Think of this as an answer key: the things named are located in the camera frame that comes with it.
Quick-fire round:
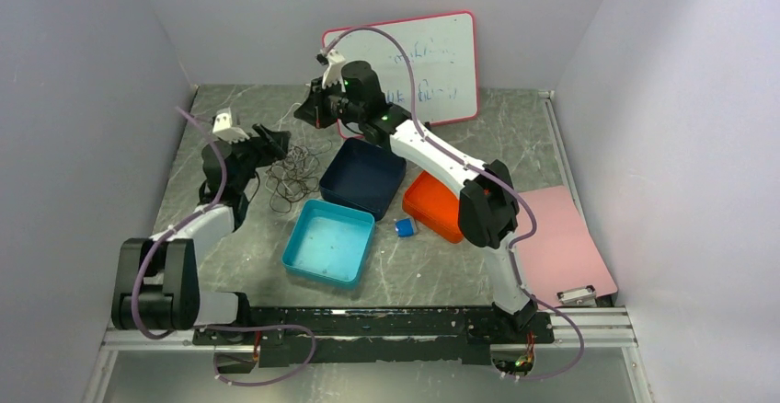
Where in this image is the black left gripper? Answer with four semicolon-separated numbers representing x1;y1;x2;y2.
221;123;292;192

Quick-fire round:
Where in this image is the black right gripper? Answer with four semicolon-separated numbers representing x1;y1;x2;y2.
294;75;364;131

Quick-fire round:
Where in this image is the brown cable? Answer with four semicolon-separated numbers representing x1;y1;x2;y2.
263;138;333;214

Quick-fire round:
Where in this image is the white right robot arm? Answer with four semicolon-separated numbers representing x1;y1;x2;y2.
294;61;538;342

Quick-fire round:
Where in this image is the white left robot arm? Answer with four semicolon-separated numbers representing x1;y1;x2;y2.
111;124;291;344

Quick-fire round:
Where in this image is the dark blue square tray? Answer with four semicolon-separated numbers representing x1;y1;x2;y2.
319;138;407;221

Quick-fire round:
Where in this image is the pink-framed whiteboard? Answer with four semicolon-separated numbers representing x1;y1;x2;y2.
335;10;479;125

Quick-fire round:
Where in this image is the teal square tray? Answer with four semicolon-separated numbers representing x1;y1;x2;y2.
281;199;375;290

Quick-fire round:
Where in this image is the orange square tray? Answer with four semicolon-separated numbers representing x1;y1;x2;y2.
402;171;464;244

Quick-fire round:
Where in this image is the small blue white object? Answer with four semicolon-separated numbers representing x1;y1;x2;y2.
395;218;418;238

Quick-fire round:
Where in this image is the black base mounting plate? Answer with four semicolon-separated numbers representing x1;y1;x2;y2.
192;305;555;367

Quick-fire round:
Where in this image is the pink clipboard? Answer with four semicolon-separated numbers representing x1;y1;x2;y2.
515;186;618;307

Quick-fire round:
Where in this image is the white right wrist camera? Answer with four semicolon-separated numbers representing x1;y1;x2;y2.
317;48;347;91

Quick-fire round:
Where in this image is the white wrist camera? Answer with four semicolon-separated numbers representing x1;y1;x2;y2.
212;108;250;144
317;48;347;91

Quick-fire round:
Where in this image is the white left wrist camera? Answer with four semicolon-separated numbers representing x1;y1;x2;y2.
212;108;250;144

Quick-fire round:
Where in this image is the aluminium frame rail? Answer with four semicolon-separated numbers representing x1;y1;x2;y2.
83;306;653;402

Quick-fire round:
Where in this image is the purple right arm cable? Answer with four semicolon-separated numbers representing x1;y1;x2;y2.
323;26;586;385

